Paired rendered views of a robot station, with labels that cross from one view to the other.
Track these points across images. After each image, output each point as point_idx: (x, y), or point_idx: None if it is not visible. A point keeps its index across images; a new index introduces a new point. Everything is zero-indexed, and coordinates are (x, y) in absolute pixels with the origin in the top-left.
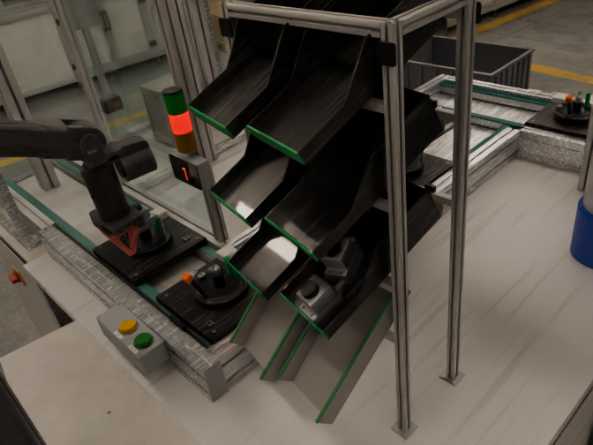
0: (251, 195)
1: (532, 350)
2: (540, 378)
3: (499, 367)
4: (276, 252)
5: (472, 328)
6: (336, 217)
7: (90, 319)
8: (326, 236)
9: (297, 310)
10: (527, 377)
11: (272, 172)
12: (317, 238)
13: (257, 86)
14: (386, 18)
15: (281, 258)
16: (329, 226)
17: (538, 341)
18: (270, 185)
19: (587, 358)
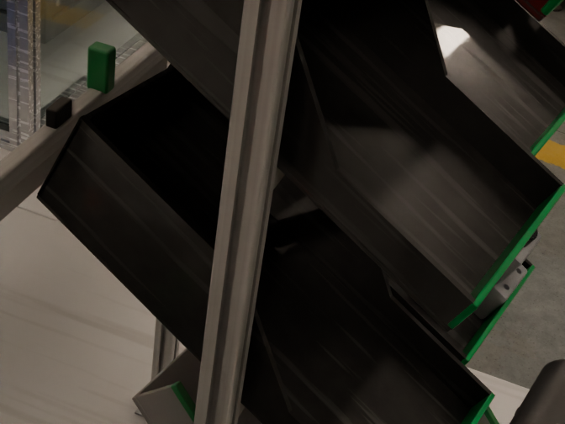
0: (446, 201)
1: (65, 302)
2: (131, 295)
3: (119, 344)
4: (340, 382)
5: (11, 383)
6: (483, 40)
7: None
8: (561, 43)
9: (500, 314)
10: (134, 310)
11: (367, 131)
12: (534, 86)
13: None
14: None
15: (357, 365)
16: (504, 57)
17: (37, 294)
18: (414, 143)
19: (71, 244)
